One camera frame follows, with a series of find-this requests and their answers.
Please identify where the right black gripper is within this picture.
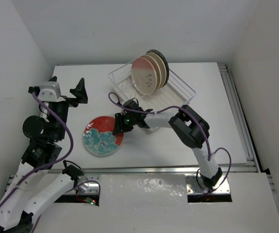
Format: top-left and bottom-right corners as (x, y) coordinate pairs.
(114, 112), (137, 134)

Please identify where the red blue floral plate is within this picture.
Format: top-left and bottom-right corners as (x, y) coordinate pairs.
(83, 116), (124, 157)

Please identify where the pink cream branch plate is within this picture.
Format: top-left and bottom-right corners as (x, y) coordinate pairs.
(131, 56), (157, 96)

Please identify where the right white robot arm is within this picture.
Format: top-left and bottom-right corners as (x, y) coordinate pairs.
(112, 99), (222, 190)

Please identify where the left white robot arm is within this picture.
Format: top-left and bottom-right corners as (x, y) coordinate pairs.
(0, 76), (88, 233)

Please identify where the cream drip tray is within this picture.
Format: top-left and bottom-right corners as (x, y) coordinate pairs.
(113, 76), (196, 111)

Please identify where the tan plate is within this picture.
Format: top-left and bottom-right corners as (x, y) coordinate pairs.
(146, 52), (167, 89)

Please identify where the black patterned plate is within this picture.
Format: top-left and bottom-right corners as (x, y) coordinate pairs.
(146, 50), (169, 87)

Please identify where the white front cover panel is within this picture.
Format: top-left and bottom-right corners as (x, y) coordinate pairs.
(35, 173), (279, 233)

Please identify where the small green circuit board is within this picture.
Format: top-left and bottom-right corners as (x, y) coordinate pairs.
(75, 192), (97, 206)

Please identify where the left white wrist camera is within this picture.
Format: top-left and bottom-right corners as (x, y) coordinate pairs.
(38, 81), (65, 102)

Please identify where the white wire dish rack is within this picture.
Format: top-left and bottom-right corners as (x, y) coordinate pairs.
(108, 63), (196, 111)

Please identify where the aluminium mounting rail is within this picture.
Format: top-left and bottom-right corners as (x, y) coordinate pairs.
(5, 163), (259, 197)

